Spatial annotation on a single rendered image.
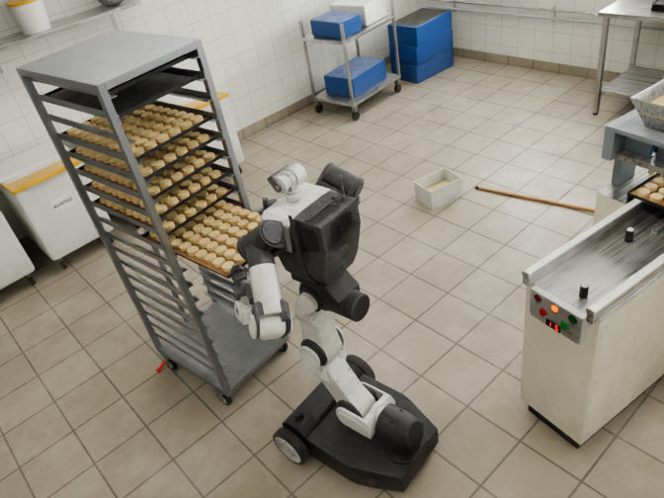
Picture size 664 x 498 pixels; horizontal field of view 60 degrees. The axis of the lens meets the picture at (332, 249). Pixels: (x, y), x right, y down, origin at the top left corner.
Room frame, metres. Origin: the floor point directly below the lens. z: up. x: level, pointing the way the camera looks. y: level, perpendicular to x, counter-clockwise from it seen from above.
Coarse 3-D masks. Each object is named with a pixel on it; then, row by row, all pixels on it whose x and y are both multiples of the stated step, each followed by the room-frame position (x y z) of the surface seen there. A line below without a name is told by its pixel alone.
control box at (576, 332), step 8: (536, 288) 1.62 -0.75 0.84; (544, 296) 1.57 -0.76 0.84; (552, 296) 1.56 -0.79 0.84; (536, 304) 1.60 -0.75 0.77; (544, 304) 1.56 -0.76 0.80; (552, 304) 1.53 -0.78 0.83; (560, 304) 1.51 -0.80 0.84; (568, 304) 1.50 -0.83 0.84; (536, 312) 1.60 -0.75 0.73; (552, 312) 1.53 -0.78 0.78; (560, 312) 1.50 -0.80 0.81; (568, 312) 1.47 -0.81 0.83; (576, 312) 1.45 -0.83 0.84; (544, 320) 1.56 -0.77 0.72; (552, 320) 1.53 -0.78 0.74; (560, 320) 1.49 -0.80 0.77; (568, 320) 1.47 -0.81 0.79; (576, 320) 1.43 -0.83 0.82; (584, 320) 1.42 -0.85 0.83; (552, 328) 1.52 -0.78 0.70; (560, 328) 1.49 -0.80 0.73; (568, 328) 1.46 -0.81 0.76; (576, 328) 1.43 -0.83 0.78; (584, 328) 1.42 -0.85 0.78; (568, 336) 1.46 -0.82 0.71; (576, 336) 1.43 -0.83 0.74; (584, 336) 1.43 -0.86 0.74
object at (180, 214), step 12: (204, 192) 2.36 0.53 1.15; (216, 192) 2.34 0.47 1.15; (108, 204) 2.44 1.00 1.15; (192, 204) 2.28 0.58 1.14; (204, 204) 2.25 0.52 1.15; (132, 216) 2.30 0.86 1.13; (144, 216) 2.24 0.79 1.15; (168, 216) 2.20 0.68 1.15; (180, 216) 2.18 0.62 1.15; (168, 228) 2.11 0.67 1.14
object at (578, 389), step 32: (640, 224) 1.87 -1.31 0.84; (576, 256) 1.75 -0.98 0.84; (608, 256) 1.72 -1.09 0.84; (640, 256) 1.68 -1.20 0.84; (544, 288) 1.61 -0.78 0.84; (576, 288) 1.58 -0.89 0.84; (608, 288) 1.54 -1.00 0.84; (608, 320) 1.41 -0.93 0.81; (640, 320) 1.51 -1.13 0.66; (544, 352) 1.58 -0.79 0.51; (576, 352) 1.45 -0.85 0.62; (608, 352) 1.42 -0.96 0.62; (640, 352) 1.53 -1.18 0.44; (544, 384) 1.57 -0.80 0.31; (576, 384) 1.44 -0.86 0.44; (608, 384) 1.44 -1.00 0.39; (640, 384) 1.56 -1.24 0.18; (544, 416) 1.56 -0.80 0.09; (576, 416) 1.42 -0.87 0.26; (608, 416) 1.46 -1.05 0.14; (576, 448) 1.43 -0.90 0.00
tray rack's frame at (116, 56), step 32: (128, 32) 2.71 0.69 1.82; (32, 64) 2.49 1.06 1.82; (64, 64) 2.39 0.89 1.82; (96, 64) 2.29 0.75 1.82; (128, 64) 2.20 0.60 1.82; (160, 64) 2.21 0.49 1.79; (32, 96) 2.47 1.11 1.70; (64, 160) 2.47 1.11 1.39; (96, 224) 2.47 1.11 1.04; (128, 288) 2.47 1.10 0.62; (224, 320) 2.60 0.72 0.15; (160, 352) 2.46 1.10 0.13; (224, 352) 2.33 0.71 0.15; (256, 352) 2.28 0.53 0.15
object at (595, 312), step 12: (648, 264) 1.56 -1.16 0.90; (660, 264) 1.55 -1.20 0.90; (636, 276) 1.51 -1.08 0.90; (648, 276) 1.52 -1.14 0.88; (624, 288) 1.47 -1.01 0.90; (636, 288) 1.49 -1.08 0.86; (600, 300) 1.43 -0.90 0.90; (612, 300) 1.42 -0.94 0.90; (588, 312) 1.39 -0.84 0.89; (600, 312) 1.40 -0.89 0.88
